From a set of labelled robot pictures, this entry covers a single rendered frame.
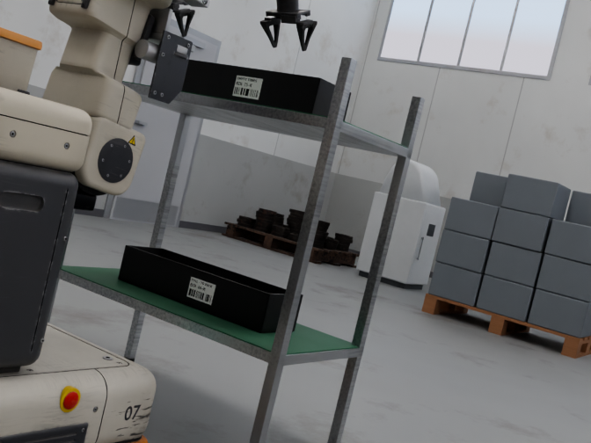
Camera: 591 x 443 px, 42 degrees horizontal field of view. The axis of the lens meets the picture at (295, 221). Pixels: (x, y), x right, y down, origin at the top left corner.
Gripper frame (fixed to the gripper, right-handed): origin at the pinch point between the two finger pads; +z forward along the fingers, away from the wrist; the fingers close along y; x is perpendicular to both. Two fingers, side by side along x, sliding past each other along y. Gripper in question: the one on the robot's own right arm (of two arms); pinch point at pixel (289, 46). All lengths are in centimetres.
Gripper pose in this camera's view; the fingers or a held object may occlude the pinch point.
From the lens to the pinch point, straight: 208.8
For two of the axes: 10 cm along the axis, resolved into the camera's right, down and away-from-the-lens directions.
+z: 0.4, 9.1, 4.1
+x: -5.9, 3.5, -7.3
